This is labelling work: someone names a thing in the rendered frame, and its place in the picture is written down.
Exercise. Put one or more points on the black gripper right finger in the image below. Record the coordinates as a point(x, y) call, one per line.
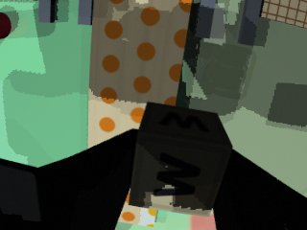
point(252, 199)

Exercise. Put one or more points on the red cylinder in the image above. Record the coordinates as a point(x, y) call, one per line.
point(5, 25)

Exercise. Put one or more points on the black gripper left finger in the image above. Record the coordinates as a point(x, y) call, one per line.
point(85, 191)

